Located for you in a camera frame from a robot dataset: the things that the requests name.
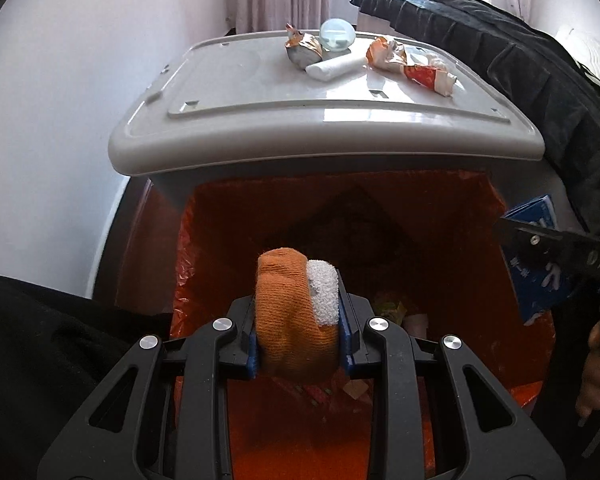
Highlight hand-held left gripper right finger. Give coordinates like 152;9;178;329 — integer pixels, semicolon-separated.
337;290;566;480

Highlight dark blanket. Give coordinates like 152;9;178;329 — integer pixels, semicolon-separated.
350;0;600;241

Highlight white cylinder can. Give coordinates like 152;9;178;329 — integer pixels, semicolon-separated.
405;312;429;336

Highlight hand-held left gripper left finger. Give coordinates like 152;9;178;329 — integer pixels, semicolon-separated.
39;294;261;480

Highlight grey plastic storage box lid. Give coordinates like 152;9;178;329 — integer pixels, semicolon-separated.
107;30;546;221

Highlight orange and white sock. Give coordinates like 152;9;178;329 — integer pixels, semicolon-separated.
255;246;342;385

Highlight person's right hand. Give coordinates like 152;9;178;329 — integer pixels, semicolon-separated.
577;320;600;418

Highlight blue packet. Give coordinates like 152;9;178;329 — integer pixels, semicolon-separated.
502;195;581;325

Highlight orange snack bag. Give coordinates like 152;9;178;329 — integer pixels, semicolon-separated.
283;23;324;68

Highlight white pillow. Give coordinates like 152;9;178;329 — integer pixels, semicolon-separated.
555;25;600;91

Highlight green snack bag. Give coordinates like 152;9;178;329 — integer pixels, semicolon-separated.
372;300;408;326

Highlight red paper box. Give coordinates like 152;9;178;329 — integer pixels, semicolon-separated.
402;64;458;97

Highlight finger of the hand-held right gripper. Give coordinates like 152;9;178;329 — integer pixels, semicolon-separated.
499;210;600;281

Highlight orange and white wrapper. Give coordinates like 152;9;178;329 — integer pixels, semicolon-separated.
366;36;408;72

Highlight white foam roll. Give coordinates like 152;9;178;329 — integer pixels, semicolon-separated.
305;55;368;81

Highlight person's black clothing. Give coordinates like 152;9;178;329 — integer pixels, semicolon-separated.
0;274;181;480

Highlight orange trash bag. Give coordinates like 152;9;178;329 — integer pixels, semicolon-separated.
170;170;556;480

